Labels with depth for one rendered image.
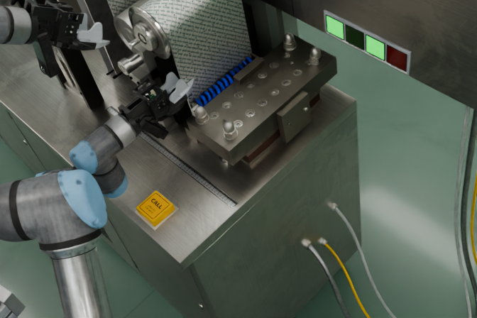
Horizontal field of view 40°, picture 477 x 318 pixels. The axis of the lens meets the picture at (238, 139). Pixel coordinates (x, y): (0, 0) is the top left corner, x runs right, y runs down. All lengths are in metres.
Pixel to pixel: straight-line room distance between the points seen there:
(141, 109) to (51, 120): 0.49
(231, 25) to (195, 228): 0.52
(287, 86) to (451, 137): 1.34
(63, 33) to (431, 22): 0.76
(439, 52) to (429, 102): 1.60
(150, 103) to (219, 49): 0.25
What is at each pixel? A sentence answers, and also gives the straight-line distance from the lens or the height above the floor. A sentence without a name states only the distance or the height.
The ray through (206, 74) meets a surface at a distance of 1.71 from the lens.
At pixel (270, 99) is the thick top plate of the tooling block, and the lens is 1.68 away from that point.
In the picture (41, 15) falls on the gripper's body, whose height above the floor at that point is 1.46.
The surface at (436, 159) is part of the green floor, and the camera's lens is 2.84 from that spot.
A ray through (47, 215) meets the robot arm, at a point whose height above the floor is 1.33.
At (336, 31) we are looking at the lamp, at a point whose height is 1.17.
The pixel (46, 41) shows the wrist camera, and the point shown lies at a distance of 1.44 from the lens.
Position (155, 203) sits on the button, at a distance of 1.68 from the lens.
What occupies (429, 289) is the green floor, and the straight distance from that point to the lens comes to 2.53.
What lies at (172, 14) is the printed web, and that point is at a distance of 1.57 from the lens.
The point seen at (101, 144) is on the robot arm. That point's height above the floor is 1.14.
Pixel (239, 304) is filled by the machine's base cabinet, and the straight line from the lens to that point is 1.98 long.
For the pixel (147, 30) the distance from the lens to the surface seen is 1.57.
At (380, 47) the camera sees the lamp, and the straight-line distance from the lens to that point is 1.55.
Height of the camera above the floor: 2.26
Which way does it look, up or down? 50 degrees down
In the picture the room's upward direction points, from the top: 14 degrees counter-clockwise
